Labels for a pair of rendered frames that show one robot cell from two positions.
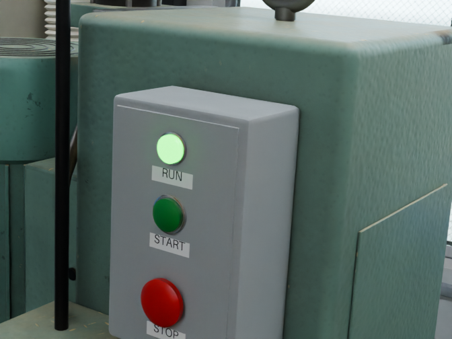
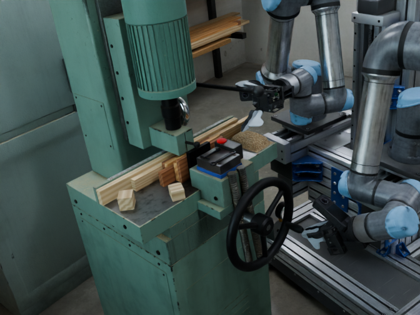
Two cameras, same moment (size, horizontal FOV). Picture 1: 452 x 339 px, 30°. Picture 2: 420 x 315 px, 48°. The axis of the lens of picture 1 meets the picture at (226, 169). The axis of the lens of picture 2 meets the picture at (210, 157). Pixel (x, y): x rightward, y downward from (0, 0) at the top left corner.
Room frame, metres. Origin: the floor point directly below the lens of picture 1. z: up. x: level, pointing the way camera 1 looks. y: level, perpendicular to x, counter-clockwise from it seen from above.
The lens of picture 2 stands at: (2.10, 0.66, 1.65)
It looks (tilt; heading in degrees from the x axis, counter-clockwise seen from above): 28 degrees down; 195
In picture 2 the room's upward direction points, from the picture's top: 7 degrees counter-clockwise
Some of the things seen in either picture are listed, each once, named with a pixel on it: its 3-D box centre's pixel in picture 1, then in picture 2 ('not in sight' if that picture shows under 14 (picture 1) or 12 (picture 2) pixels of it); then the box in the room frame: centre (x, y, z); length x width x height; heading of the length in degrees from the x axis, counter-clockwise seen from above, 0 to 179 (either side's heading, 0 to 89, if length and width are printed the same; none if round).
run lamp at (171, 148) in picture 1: (169, 148); not in sight; (0.47, 0.03, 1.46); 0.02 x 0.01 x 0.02; 57
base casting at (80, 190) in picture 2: not in sight; (162, 190); (0.73, 0.10, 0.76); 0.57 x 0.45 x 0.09; 57
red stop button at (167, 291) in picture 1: (161, 302); not in sight; (0.47, 0.03, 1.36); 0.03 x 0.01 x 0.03; 57
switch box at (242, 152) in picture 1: (200, 225); not in sight; (0.50, 0.01, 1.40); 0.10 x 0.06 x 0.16; 57
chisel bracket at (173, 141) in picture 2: not in sight; (172, 139); (0.78, 0.19, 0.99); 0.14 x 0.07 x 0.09; 57
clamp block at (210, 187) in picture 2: not in sight; (222, 178); (0.90, 0.37, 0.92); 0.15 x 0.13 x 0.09; 147
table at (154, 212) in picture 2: not in sight; (204, 182); (0.85, 0.30, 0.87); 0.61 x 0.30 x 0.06; 147
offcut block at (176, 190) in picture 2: not in sight; (176, 192); (0.98, 0.25, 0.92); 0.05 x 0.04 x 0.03; 28
